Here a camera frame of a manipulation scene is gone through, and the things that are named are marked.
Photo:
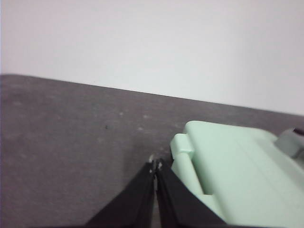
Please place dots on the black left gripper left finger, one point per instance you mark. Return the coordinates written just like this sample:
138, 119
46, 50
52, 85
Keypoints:
133, 202

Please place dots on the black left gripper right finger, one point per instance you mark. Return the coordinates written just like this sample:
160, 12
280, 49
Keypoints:
180, 204

